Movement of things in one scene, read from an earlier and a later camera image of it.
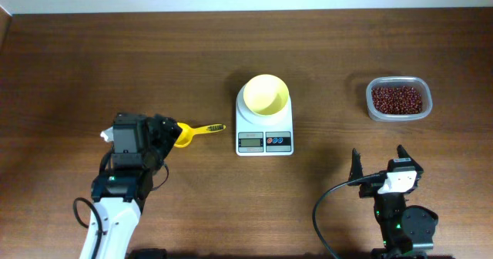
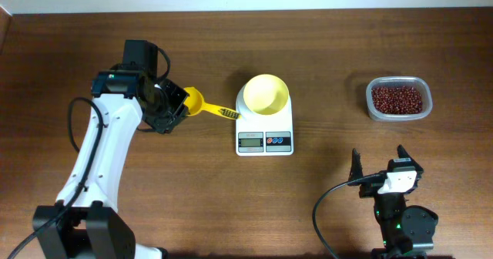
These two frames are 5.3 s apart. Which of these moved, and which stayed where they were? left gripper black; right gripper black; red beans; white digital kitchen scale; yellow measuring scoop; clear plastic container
Moved: yellow measuring scoop; left gripper black
Stayed: right gripper black; clear plastic container; red beans; white digital kitchen scale
